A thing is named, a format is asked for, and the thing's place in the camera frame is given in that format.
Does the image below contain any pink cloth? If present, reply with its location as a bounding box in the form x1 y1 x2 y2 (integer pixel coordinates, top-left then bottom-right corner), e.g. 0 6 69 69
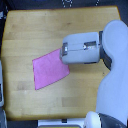
33 49 70 90

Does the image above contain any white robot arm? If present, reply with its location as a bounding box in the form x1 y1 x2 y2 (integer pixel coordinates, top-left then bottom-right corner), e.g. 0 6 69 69
60 20 128 128

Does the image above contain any white box at bottom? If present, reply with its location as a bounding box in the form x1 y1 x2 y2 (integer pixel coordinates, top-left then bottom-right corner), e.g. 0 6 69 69
38 118 84 128

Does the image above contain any grey object left edge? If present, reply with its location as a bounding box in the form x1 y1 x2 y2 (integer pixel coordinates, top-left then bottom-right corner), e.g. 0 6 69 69
0 60 4 107

